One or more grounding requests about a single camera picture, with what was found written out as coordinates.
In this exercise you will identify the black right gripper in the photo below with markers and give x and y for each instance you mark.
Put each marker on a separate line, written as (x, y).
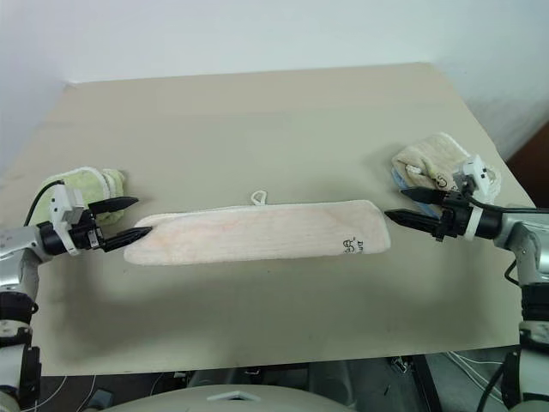
(454, 216)

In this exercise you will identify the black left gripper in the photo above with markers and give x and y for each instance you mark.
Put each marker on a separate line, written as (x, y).
(86, 236)

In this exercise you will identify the pink terry towel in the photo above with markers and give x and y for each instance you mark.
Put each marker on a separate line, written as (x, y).
(257, 234)

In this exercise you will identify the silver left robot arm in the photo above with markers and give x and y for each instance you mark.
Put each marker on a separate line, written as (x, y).
(17, 240)

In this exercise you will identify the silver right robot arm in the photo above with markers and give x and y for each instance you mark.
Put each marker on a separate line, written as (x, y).
(521, 240)

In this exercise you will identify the folded blue towel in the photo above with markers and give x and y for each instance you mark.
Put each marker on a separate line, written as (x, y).
(403, 182)

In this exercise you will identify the folded beige terry towel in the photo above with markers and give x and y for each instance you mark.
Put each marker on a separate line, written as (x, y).
(433, 156)

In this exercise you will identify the dark brown furniture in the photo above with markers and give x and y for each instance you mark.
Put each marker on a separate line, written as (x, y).
(534, 154)

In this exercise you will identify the black table leg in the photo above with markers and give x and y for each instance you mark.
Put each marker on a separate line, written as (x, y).
(426, 382)

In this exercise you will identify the grey robot torso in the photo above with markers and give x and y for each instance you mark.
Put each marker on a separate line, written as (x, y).
(274, 397)

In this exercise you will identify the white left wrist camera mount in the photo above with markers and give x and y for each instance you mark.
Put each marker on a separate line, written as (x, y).
(64, 201)

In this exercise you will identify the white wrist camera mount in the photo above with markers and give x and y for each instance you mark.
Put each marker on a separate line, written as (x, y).
(476, 171)
(64, 201)

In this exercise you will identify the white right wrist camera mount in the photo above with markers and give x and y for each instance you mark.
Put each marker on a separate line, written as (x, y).
(476, 171)

